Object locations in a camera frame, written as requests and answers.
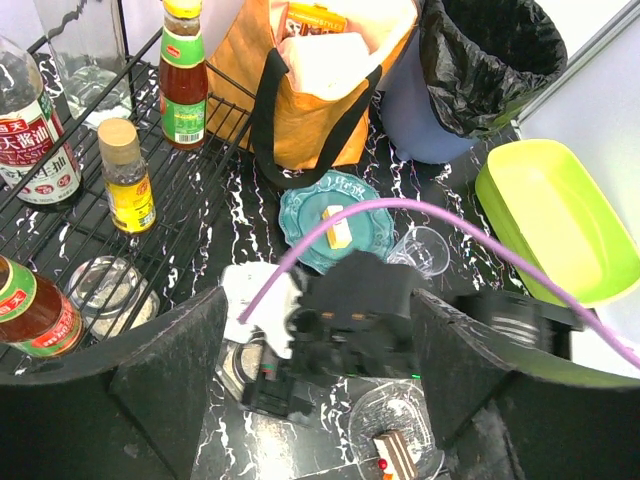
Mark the clear glass bowl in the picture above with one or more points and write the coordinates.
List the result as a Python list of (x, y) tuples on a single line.
[(393, 406)]

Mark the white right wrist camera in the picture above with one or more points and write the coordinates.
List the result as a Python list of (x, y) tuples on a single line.
[(241, 283)]

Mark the orange snack box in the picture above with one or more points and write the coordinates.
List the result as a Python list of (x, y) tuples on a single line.
[(308, 20)]

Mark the small yellow seasoning bottle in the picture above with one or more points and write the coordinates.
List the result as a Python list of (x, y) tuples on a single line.
[(126, 177)]

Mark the clear glass tumbler rear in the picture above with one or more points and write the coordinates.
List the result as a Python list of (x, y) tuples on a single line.
[(423, 249)]

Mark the white paper package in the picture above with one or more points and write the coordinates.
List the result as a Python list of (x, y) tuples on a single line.
[(327, 66)]

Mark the yellow cake slice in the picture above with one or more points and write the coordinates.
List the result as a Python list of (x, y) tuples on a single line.
[(339, 235)]

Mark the teal ceramic plate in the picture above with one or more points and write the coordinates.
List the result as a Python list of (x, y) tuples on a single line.
[(301, 211)]

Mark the trash bin with black liner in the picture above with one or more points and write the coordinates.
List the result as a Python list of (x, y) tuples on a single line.
[(469, 69)]

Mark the chocolate cake slice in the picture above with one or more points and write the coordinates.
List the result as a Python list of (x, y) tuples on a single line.
[(394, 458)]

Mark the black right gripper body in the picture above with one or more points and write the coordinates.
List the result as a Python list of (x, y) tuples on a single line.
[(366, 346)]

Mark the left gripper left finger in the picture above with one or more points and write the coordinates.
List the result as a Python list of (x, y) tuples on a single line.
[(130, 407)]

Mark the lime green plastic tub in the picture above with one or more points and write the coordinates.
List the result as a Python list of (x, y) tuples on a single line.
[(542, 204)]

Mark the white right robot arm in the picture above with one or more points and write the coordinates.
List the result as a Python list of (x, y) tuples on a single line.
[(361, 283)]

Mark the orange canvas tote bag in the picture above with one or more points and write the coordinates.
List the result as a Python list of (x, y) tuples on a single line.
[(296, 137)]

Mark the black wire dish rack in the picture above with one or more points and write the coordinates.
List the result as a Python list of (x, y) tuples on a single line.
[(116, 256)]

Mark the red sauce bottle yellow cap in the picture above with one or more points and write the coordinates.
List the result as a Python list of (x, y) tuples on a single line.
[(36, 317)]

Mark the glass jar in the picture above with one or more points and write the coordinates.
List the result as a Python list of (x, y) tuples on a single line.
[(238, 364), (106, 290)]

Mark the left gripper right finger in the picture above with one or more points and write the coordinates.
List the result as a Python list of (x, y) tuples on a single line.
[(502, 410)]

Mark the glass jar front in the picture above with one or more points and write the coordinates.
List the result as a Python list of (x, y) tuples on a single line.
[(106, 290)]

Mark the clear bottle black cap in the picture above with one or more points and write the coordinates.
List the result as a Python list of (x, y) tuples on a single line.
[(42, 176)]

